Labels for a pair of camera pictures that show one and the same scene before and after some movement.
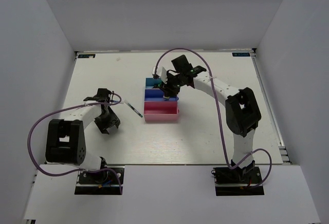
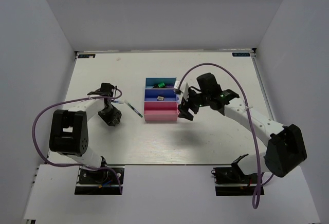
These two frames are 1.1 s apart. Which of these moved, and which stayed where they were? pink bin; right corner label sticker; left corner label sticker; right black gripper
Moved: right black gripper
Stayed: right corner label sticker; pink bin; left corner label sticker
